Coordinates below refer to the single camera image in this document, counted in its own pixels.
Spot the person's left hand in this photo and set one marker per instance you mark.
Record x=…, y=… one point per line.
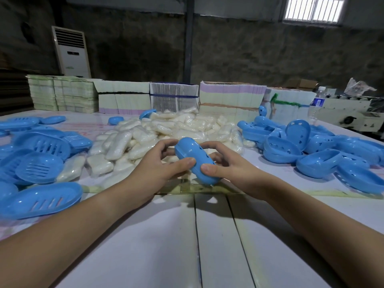
x=153, y=176

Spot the person's right hand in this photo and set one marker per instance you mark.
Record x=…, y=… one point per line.
x=240, y=176

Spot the clear plastic bag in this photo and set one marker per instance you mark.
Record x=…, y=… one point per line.
x=186, y=188

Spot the pile of white soaps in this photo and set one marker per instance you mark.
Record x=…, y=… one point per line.
x=156, y=128

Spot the blue oval plastic lid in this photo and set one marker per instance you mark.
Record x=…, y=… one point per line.
x=262, y=111
x=147, y=114
x=115, y=120

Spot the pile of blue plastic lids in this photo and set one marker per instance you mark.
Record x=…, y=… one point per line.
x=315, y=155

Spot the pile of blue slotted lids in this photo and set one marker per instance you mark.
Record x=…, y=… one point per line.
x=42, y=164

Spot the person's left forearm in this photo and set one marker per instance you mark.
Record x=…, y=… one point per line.
x=60, y=239

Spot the person's right forearm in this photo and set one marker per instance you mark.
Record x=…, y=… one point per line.
x=324, y=233

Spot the white carton stack, pink stripe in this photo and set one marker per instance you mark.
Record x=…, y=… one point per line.
x=231, y=98

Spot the row of stacked flat cartons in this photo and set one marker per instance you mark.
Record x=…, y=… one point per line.
x=123, y=103

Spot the silver sheet bundle, blue band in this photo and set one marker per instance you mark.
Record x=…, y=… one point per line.
x=174, y=98

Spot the white sheet stack, green mark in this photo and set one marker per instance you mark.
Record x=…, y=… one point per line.
x=291, y=112

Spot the clear water bottle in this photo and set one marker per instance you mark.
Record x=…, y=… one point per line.
x=317, y=103

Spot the brown cardboard box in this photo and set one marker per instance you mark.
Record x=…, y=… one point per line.
x=301, y=84

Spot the stack of greenish paper sheets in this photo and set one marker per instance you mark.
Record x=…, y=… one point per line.
x=66, y=95

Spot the white workshop machine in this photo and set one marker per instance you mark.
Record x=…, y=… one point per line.
x=348, y=113

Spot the dark metal pillar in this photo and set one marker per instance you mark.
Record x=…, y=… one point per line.
x=189, y=38

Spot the white standing air conditioner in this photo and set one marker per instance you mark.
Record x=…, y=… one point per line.
x=72, y=53

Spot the white plastic bag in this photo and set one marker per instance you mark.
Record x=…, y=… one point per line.
x=358, y=86

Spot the barred window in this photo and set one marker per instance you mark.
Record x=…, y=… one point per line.
x=315, y=8

